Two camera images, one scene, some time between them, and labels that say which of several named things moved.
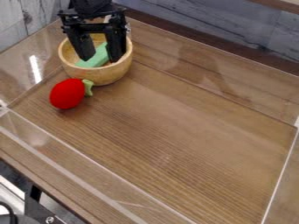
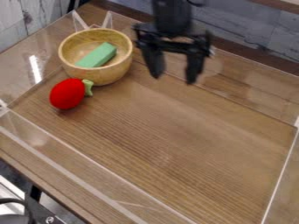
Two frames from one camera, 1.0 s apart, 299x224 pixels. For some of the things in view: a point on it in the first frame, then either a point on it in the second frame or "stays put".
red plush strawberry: [68, 92] stays put
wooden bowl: [99, 75] stays put
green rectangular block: [98, 59] stays put
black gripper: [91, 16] → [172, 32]
